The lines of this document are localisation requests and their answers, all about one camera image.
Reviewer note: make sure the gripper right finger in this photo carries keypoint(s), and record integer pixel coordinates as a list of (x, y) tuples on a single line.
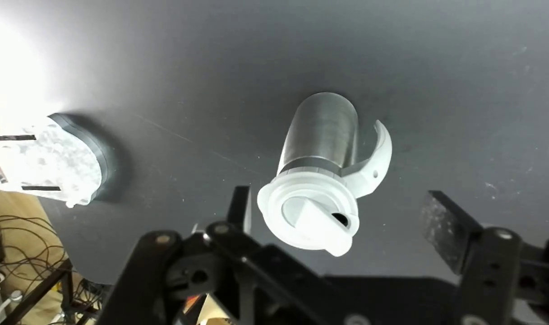
[(486, 271)]

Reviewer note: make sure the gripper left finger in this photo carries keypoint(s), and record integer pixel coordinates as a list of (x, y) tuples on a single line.
[(238, 266)]

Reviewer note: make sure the white flip lid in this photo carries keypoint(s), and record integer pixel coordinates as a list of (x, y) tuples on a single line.
[(317, 225)]

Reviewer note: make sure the black metal rack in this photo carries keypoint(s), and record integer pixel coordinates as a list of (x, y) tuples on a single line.
[(39, 289)]

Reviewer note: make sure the white marbled container dark base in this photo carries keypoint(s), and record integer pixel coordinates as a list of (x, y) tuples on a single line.
[(48, 158)]

